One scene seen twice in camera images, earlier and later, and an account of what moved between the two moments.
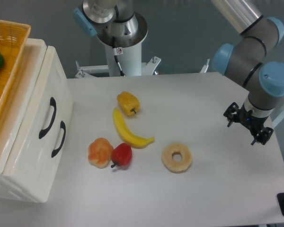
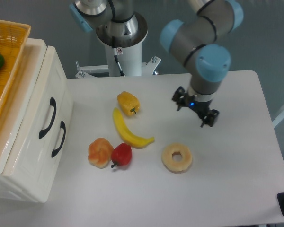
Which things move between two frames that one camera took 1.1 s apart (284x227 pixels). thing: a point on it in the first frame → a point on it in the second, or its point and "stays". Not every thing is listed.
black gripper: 252,122 → 200,108
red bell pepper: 121,154 stays
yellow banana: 130,138 stays
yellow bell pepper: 129,103 stays
